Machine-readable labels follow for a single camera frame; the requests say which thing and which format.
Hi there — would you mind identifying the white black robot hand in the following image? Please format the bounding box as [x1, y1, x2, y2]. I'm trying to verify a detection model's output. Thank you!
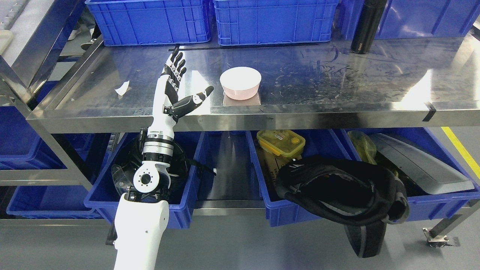
[152, 47, 214, 123]

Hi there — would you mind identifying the pink bowl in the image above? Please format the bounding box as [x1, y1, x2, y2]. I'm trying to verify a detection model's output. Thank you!
[219, 66, 262, 101]

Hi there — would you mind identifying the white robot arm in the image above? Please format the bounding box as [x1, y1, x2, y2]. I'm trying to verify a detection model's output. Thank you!
[114, 121, 175, 270]

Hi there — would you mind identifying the blue crate top middle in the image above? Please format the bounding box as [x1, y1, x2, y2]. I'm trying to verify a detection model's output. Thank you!
[213, 0, 339, 46]

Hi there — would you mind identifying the blue crate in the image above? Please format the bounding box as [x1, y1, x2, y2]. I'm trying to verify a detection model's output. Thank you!
[85, 0, 214, 47]
[213, 0, 339, 46]
[339, 0, 480, 41]

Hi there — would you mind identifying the blue bin lower middle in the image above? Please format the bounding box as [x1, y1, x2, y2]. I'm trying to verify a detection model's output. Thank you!
[247, 129, 356, 227]

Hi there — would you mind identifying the blue bin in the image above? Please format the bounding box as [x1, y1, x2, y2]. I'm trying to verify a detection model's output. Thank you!
[0, 81, 94, 170]
[247, 129, 356, 227]
[84, 132, 206, 229]
[345, 127, 479, 221]

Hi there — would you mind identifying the white paper scrap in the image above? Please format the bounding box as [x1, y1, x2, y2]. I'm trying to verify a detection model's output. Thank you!
[114, 81, 130, 97]

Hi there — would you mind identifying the black helmet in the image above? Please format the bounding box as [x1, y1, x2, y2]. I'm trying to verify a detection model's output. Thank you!
[110, 131, 217, 203]

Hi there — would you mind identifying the blue crate top left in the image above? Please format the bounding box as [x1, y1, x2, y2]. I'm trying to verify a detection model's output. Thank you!
[85, 0, 214, 47]

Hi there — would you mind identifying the blue bin lower left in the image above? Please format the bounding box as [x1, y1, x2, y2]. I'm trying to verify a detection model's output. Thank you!
[84, 132, 206, 229]

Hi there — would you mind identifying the steel rack left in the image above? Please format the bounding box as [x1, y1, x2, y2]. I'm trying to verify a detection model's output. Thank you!
[0, 0, 94, 192]

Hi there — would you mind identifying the yellow lunch box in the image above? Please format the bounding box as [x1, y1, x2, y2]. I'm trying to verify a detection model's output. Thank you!
[256, 129, 306, 159]

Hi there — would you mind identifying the blue bin far left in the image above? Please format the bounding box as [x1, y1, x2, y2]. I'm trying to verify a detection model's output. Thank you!
[0, 81, 94, 170]

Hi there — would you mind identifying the yellow green bag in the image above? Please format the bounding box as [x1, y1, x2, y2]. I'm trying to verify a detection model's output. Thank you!
[347, 130, 377, 165]

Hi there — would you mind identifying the black backpack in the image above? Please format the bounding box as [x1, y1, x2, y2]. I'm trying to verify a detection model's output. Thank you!
[275, 155, 410, 258]

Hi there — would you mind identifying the black thermos bottle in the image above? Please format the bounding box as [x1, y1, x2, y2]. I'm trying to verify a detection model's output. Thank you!
[350, 0, 387, 54]

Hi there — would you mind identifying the blue crate top right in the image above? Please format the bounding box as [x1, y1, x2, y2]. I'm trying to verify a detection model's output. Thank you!
[339, 0, 480, 41]

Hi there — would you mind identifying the grey plastic panel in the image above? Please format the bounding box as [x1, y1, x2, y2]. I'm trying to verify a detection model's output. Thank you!
[370, 133, 474, 195]

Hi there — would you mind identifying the blue bin lower right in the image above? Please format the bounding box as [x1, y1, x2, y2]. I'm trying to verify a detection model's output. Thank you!
[345, 127, 479, 221]

